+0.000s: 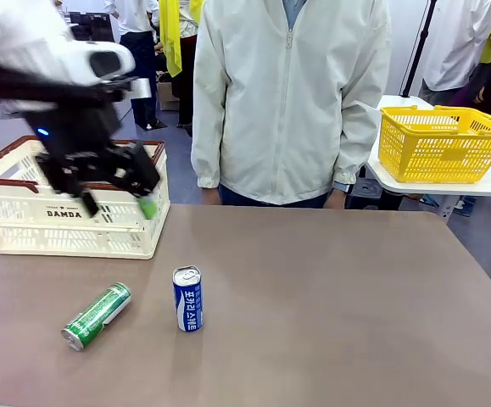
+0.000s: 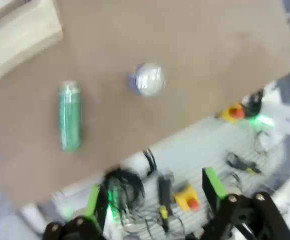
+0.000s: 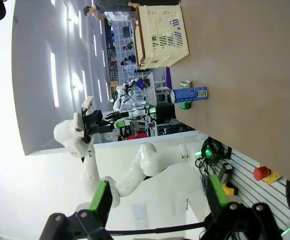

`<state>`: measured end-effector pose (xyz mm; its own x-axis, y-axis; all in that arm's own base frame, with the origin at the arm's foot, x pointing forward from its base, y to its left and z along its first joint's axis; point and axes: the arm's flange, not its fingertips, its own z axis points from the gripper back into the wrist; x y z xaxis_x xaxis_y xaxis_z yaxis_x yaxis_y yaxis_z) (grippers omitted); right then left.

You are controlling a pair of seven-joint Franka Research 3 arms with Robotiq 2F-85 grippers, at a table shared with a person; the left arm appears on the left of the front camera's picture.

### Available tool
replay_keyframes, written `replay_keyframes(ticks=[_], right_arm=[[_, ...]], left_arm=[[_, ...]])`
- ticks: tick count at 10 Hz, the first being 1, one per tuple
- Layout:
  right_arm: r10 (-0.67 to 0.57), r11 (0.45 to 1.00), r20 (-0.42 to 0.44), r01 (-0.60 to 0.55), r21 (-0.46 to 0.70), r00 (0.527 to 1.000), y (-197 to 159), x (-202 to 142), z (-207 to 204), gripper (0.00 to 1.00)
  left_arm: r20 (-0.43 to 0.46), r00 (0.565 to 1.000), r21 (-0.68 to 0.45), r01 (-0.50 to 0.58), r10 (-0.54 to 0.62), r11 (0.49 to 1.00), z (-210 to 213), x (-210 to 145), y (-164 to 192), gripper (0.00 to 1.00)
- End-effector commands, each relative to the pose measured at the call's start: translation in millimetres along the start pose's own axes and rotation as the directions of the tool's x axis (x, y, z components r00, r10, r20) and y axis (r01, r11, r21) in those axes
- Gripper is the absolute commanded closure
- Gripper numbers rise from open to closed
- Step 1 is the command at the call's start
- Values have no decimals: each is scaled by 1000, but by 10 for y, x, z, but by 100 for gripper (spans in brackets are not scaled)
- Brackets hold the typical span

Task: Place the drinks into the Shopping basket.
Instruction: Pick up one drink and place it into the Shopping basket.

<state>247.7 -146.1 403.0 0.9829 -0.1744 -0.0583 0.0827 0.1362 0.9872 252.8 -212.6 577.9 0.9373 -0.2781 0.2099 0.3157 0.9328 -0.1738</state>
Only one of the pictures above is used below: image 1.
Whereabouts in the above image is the black tripod pole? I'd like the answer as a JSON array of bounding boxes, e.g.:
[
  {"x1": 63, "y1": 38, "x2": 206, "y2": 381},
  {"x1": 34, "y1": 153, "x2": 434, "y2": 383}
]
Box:
[{"x1": 400, "y1": 0, "x2": 439, "y2": 98}]

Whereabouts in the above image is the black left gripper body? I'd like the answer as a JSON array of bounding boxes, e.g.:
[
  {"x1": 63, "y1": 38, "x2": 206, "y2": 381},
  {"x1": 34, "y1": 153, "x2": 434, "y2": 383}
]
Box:
[{"x1": 24, "y1": 100, "x2": 121, "y2": 160}]

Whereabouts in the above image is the person in white shirt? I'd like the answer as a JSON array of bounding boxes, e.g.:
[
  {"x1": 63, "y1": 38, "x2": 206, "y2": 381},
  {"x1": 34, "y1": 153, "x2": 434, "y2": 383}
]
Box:
[{"x1": 421, "y1": 0, "x2": 491, "y2": 97}]

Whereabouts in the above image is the black stool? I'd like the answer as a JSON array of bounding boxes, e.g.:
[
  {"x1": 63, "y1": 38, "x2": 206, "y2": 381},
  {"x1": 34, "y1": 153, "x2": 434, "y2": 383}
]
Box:
[{"x1": 349, "y1": 177, "x2": 384, "y2": 211}]

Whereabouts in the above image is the person's left forearm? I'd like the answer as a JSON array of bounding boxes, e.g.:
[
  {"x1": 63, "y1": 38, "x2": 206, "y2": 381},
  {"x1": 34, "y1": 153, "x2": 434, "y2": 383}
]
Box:
[{"x1": 332, "y1": 97, "x2": 393, "y2": 186}]

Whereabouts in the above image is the person in cream jacket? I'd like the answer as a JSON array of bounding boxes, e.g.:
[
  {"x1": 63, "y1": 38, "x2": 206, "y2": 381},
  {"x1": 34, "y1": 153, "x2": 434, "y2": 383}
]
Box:
[{"x1": 190, "y1": 0, "x2": 393, "y2": 209}]

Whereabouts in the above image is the blue Pocari Sweat can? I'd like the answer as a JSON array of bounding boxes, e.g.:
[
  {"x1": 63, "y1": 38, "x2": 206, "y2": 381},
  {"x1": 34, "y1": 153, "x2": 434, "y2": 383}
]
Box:
[{"x1": 172, "y1": 265, "x2": 204, "y2": 333}]

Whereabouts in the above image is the black monitor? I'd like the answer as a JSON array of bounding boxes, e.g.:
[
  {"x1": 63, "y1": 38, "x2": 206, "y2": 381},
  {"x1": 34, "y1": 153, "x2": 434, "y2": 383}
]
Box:
[{"x1": 69, "y1": 12, "x2": 117, "y2": 44}]

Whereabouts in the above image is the green drink can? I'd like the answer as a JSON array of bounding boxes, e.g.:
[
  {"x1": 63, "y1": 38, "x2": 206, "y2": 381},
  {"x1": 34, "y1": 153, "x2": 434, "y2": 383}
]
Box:
[{"x1": 60, "y1": 282, "x2": 133, "y2": 353}]

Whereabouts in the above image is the white side table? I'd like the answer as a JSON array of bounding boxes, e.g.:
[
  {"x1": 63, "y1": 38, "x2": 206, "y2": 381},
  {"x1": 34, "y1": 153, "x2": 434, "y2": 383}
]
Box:
[{"x1": 365, "y1": 95, "x2": 491, "y2": 221}]

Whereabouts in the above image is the yellow plastic shopping basket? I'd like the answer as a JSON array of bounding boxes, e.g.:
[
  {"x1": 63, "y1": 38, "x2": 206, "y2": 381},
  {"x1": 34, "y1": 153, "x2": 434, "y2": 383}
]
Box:
[{"x1": 379, "y1": 104, "x2": 491, "y2": 184}]

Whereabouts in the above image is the person's right hand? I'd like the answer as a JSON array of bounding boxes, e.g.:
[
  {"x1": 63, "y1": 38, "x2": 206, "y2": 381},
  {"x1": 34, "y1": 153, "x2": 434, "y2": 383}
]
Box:
[{"x1": 201, "y1": 186, "x2": 221, "y2": 206}]

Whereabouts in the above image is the person's left hand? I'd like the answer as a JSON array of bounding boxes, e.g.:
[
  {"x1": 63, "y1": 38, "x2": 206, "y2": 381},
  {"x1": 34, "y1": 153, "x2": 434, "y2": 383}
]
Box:
[{"x1": 324, "y1": 188, "x2": 352, "y2": 209}]

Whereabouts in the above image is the person in dark trousers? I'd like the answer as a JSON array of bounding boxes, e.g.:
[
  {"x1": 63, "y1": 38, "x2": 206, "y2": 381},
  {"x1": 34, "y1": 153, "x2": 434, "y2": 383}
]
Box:
[{"x1": 104, "y1": 0, "x2": 162, "y2": 131}]

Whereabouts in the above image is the person's right forearm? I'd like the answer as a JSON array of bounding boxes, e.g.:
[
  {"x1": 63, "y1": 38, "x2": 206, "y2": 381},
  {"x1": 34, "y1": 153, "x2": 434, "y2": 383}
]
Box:
[{"x1": 190, "y1": 105, "x2": 221, "y2": 190}]

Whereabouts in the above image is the cream basket with brown rim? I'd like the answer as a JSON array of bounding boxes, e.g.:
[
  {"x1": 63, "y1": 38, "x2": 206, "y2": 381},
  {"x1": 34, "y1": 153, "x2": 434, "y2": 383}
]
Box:
[{"x1": 0, "y1": 135, "x2": 172, "y2": 260}]

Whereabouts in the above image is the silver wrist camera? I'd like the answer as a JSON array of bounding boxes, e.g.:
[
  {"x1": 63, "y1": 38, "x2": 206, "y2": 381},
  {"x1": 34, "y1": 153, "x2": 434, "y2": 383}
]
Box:
[{"x1": 129, "y1": 77, "x2": 156, "y2": 101}]

